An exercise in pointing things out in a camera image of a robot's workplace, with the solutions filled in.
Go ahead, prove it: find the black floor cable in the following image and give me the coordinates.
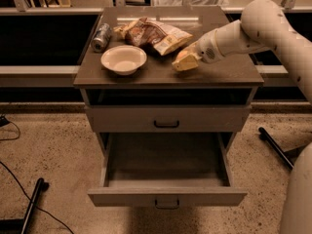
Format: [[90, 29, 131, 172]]
[[0, 114, 75, 234]]

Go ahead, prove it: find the orange fruit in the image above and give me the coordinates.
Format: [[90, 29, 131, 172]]
[[177, 51, 188, 59]]

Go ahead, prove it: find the black stand leg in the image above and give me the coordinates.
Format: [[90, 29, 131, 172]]
[[0, 177, 51, 234], [258, 127, 305, 170]]

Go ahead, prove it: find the black stand leg right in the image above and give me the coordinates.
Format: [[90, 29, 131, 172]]
[[258, 127, 305, 170]]

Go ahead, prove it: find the brown chip bag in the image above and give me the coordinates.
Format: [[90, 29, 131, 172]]
[[113, 18, 193, 56]]

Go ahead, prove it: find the silver soda can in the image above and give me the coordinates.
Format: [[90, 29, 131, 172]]
[[91, 23, 111, 53]]

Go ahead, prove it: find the closed grey upper drawer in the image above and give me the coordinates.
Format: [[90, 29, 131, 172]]
[[85, 105, 250, 133]]

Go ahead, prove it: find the open grey lower drawer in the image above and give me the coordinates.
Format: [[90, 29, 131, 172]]
[[88, 133, 247, 210]]

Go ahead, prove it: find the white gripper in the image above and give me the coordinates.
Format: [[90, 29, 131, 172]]
[[173, 29, 224, 71]]

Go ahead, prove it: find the grey drawer cabinet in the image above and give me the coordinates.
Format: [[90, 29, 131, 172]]
[[73, 5, 265, 211]]

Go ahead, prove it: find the white bowl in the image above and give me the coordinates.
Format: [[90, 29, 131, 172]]
[[100, 45, 147, 76]]

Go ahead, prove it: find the black stand leg left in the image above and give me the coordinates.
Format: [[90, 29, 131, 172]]
[[0, 177, 51, 234]]

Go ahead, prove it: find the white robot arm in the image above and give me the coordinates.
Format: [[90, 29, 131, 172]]
[[173, 0, 312, 234]]

